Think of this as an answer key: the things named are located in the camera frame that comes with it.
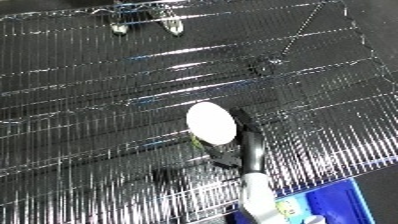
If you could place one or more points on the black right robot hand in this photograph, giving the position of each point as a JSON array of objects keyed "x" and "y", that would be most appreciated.
[{"x": 253, "y": 150}]

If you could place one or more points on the pale right robot arm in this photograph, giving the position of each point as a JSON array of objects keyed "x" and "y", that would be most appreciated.
[{"x": 257, "y": 196}]

